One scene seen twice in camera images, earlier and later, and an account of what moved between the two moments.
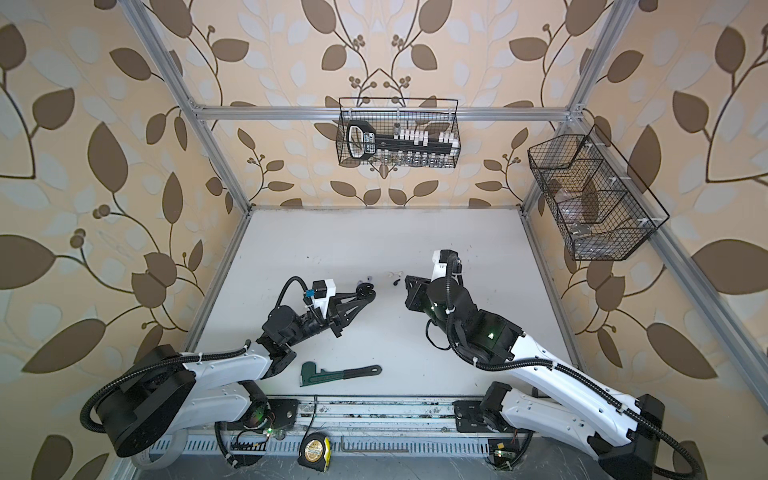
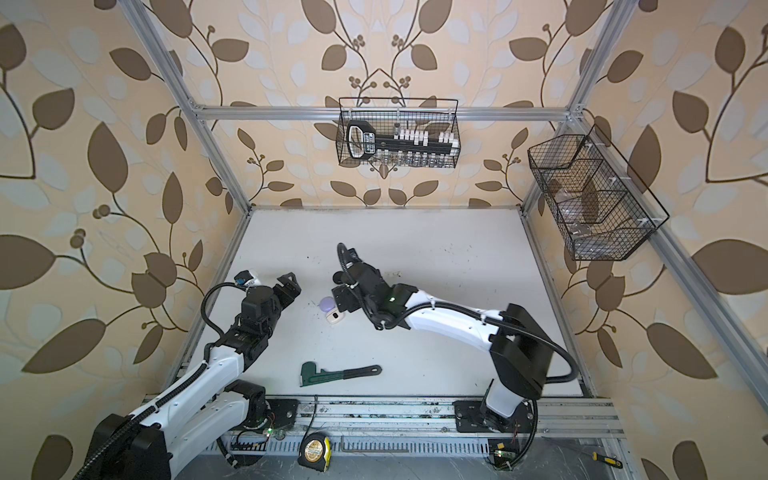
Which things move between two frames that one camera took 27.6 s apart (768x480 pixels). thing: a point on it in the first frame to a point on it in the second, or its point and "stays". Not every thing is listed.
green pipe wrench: x=310 y=375 stays
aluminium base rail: x=360 y=425 stays
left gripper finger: x=342 y=294 to x=286 y=278
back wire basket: x=399 y=132 stays
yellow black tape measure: x=315 y=451 stays
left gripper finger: x=340 y=297 to x=289 y=290
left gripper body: x=327 y=320 to x=276 y=307
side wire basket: x=604 y=208 stays
